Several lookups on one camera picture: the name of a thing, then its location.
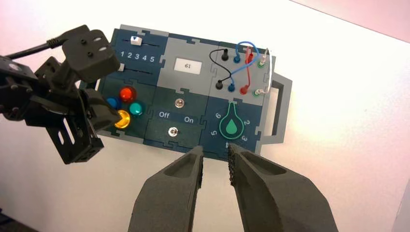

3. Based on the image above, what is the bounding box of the yellow push button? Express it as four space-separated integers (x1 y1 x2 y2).
114 109 132 130

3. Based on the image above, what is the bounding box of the red push button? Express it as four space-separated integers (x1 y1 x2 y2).
119 86 138 104

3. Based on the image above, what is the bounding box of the white jumper cable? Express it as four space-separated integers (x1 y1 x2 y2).
252 48 273 98

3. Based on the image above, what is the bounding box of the green rotary knob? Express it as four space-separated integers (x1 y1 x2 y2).
219 101 245 140

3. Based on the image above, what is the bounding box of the blue jumper cable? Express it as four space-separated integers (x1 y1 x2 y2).
227 41 260 93

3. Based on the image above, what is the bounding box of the green push button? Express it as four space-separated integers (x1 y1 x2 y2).
129 101 144 117

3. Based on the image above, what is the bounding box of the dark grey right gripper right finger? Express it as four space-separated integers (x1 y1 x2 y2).
227 143 339 232

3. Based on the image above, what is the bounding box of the red jumper cable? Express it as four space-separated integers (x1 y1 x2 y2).
239 45 255 96

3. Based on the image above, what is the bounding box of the white display screen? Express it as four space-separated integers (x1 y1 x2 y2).
174 58 203 75

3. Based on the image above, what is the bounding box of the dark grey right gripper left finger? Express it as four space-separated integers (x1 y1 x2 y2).
127 145 205 232

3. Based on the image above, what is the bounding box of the black camera cable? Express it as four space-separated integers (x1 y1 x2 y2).
4 36 69 60

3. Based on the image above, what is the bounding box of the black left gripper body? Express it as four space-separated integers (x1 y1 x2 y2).
25 56 105 165

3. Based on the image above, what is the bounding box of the blue grey task board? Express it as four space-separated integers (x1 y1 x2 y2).
78 24 293 161

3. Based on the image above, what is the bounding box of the blue push button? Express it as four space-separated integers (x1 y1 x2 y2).
106 97 122 110

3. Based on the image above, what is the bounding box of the black jumper cable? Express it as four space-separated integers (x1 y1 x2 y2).
209 48 233 90

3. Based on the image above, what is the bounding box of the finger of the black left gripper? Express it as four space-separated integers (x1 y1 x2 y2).
81 88 122 132

